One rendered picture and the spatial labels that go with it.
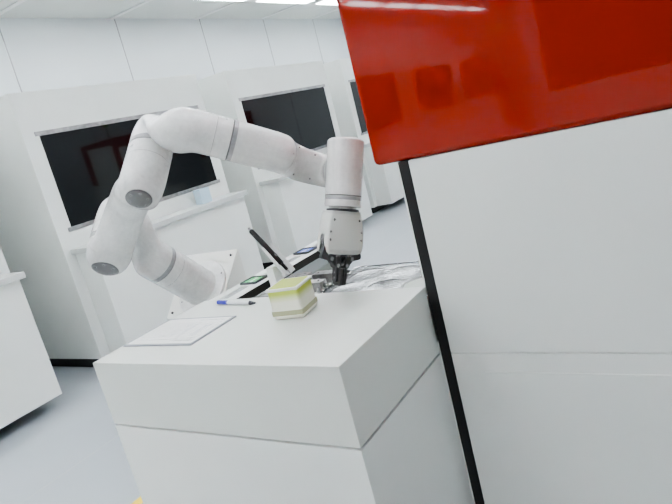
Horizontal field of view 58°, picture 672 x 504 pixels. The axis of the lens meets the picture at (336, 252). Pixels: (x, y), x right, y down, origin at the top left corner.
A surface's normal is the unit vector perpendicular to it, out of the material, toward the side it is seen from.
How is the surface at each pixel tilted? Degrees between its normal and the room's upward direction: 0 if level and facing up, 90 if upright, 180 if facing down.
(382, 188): 90
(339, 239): 92
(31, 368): 90
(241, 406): 90
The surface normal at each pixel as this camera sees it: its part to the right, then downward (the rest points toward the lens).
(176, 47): 0.83, -0.09
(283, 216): -0.50, 0.31
